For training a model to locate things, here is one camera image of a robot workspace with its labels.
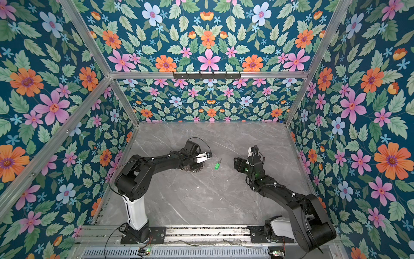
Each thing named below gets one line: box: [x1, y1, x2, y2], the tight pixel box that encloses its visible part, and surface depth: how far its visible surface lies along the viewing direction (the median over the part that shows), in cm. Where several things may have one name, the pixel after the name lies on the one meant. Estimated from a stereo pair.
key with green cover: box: [214, 158, 223, 171], surface depth 100 cm
